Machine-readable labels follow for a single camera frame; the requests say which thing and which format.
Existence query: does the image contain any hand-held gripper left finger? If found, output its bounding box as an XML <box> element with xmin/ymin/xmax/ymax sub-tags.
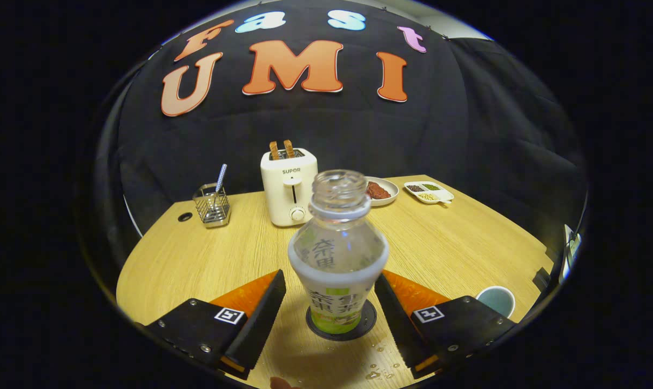
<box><xmin>143</xmin><ymin>269</ymin><xmax>287</xmax><ymax>380</ymax></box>

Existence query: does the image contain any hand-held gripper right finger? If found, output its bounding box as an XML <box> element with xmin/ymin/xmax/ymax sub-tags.
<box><xmin>374</xmin><ymin>269</ymin><xmax>519</xmax><ymax>380</ymax></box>

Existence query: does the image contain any dark round coaster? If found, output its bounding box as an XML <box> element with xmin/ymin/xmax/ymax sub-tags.
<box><xmin>305</xmin><ymin>299</ymin><xmax>378</xmax><ymax>342</ymax></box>

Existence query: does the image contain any clear juice bottle white label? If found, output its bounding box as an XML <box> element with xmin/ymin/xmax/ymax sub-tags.
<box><xmin>287</xmin><ymin>169</ymin><xmax>390</xmax><ymax>335</ymax></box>

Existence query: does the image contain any white cup blue inside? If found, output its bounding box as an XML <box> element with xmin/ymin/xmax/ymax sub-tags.
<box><xmin>475</xmin><ymin>285</ymin><xmax>516</xmax><ymax>319</ymax></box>

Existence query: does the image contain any wooden table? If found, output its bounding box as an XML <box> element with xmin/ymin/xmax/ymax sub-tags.
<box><xmin>116</xmin><ymin>174</ymin><xmax>555</xmax><ymax>389</ymax></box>

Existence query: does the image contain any metal mesh utensil holder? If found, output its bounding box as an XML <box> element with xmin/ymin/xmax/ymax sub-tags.
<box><xmin>192</xmin><ymin>183</ymin><xmax>231</xmax><ymax>229</ymax></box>

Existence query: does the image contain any white plate with red meat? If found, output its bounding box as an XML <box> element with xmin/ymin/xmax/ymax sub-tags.
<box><xmin>365</xmin><ymin>176</ymin><xmax>400</xmax><ymax>207</ymax></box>

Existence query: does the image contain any divided white dish with seeds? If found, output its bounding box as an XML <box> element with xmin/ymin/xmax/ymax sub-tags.
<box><xmin>403</xmin><ymin>181</ymin><xmax>455</xmax><ymax>205</ymax></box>

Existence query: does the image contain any white toaster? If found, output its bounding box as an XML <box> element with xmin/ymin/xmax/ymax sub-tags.
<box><xmin>260</xmin><ymin>147</ymin><xmax>319</xmax><ymax>227</ymax></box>

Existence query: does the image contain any black backdrop cloth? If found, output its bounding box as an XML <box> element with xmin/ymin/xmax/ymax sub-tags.
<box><xmin>94</xmin><ymin>0</ymin><xmax>589</xmax><ymax>271</ymax></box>

